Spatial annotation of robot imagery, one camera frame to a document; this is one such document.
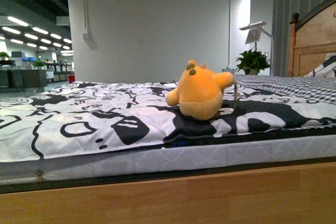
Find wooden headboard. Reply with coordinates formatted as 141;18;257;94
287;0;335;77

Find checkered bed sheet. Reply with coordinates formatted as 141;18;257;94
235;74;335;104

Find orange plush toy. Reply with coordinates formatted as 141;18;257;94
166;59;235;121

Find black and white patterned blanket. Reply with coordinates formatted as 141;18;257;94
1;82;335;163

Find white desk lamp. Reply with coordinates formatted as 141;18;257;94
239;21;274;75

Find white mattress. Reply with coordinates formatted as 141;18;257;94
1;135;335;185

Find green potted plant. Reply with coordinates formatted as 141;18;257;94
236;49;270;74

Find wooden bed frame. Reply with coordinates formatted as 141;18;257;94
1;162;335;223

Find small distant potted plant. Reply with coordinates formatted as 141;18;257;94
33;60;45;70

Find black and white pillow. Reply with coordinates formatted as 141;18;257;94
305;53;336;78

